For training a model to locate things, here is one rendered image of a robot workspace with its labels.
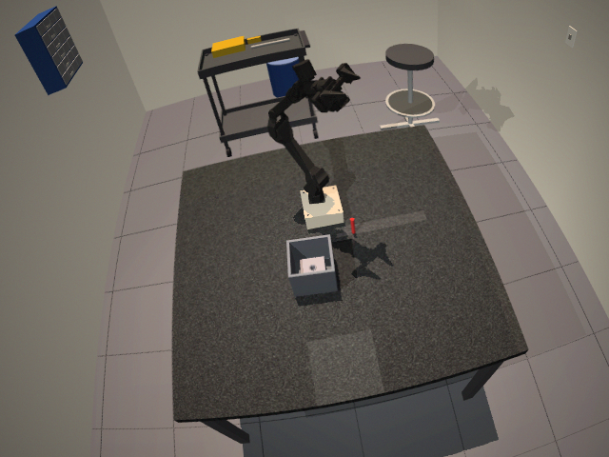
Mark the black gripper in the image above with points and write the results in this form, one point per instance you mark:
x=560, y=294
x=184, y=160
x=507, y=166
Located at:
x=327, y=90

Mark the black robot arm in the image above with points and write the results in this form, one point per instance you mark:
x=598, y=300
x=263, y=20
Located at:
x=281, y=131

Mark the pale pink square plate with hole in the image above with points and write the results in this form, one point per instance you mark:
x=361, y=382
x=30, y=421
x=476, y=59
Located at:
x=312, y=264

